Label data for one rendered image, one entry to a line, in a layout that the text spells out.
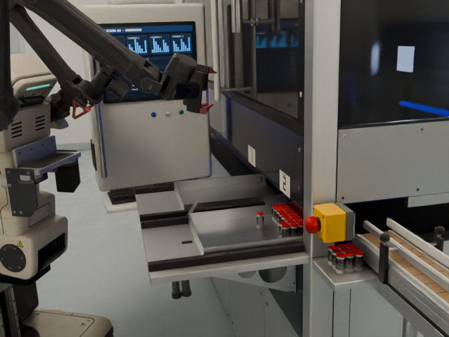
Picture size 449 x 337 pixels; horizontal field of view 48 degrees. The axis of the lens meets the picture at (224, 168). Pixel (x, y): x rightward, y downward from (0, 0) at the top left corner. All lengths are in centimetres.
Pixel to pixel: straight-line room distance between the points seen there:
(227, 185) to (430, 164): 79
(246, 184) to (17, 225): 81
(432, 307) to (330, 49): 58
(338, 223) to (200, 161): 114
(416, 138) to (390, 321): 51
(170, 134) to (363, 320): 114
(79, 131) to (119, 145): 465
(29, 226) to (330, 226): 106
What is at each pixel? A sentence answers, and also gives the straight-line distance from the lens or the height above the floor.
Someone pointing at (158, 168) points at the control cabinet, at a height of 87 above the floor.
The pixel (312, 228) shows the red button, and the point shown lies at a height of 99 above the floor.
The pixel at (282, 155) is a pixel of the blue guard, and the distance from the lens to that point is 140.
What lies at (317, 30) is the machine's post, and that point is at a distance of 117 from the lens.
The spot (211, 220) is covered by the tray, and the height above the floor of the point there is 88.
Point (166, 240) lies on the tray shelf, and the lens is 142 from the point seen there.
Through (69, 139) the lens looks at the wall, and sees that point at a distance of 679.
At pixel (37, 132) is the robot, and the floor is 112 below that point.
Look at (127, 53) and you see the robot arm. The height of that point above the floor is 139.
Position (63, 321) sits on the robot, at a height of 28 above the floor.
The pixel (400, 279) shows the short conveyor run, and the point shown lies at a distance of 114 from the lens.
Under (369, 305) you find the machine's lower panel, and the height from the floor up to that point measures 72.
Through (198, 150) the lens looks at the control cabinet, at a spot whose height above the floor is 94.
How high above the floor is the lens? 144
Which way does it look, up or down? 15 degrees down
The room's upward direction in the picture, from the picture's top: 2 degrees counter-clockwise
